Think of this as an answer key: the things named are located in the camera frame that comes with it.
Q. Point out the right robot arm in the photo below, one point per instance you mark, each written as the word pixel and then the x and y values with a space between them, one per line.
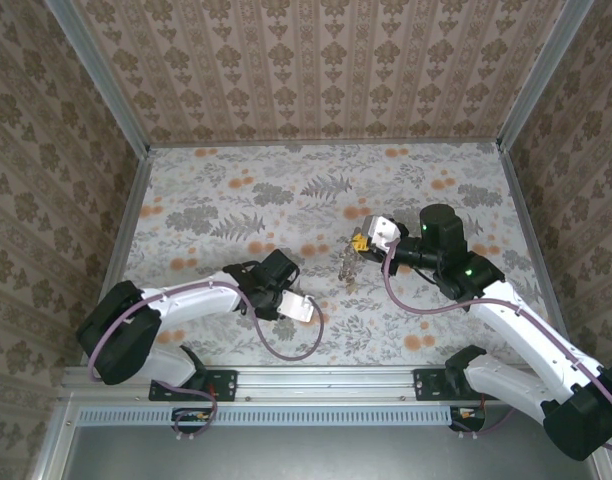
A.
pixel 511 320

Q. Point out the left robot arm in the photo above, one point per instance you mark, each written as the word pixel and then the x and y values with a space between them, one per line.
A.
pixel 196 300

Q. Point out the black connector box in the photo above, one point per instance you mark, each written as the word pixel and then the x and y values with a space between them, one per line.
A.
pixel 468 416
pixel 193 416

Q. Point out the grey metal panel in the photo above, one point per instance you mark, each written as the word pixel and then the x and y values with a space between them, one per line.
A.
pixel 336 455

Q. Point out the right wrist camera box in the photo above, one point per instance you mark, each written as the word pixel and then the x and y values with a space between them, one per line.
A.
pixel 383 232

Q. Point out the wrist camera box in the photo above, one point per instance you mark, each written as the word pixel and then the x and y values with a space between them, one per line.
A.
pixel 383 232
pixel 296 306

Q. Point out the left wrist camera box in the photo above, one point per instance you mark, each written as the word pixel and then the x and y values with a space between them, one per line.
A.
pixel 296 306

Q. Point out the thin aluminium table edge rail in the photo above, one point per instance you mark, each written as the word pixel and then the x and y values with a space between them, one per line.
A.
pixel 336 142

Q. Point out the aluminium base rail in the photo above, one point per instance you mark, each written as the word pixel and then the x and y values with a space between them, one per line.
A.
pixel 326 382

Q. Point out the aluminium frame post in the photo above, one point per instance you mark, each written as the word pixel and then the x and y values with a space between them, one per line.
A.
pixel 540 75
pixel 100 75

